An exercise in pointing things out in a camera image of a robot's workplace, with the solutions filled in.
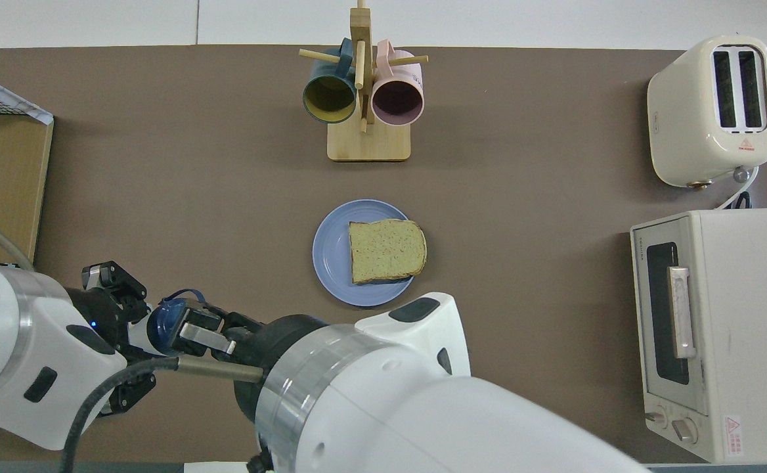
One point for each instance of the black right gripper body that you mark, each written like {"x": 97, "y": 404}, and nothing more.
{"x": 278, "y": 341}

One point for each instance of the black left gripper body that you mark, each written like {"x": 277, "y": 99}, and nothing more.
{"x": 98, "y": 318}

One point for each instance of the squeeze bottle with navy cap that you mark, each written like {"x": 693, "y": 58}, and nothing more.
{"x": 163, "y": 322}

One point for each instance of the toasted bread slice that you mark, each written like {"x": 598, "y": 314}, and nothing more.
{"x": 387, "y": 251}

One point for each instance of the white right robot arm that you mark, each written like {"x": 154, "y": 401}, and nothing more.
{"x": 423, "y": 420}

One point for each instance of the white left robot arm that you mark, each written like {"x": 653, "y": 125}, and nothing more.
{"x": 2, "y": 341}

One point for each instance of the periwinkle blue plate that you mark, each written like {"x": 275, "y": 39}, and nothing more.
{"x": 331, "y": 263}

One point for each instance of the brown table mat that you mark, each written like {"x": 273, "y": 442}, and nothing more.
{"x": 193, "y": 197}

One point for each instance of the wooden mug tree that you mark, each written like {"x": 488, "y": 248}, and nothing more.
{"x": 369, "y": 141}

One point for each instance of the dark teal mug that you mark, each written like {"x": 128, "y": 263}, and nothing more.
{"x": 329, "y": 98}

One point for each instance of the pink mug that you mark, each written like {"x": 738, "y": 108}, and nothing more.
{"x": 396, "y": 98}

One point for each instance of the cream toaster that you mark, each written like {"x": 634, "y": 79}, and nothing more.
{"x": 682, "y": 118}

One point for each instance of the white toaster oven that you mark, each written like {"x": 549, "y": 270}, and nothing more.
{"x": 751, "y": 341}

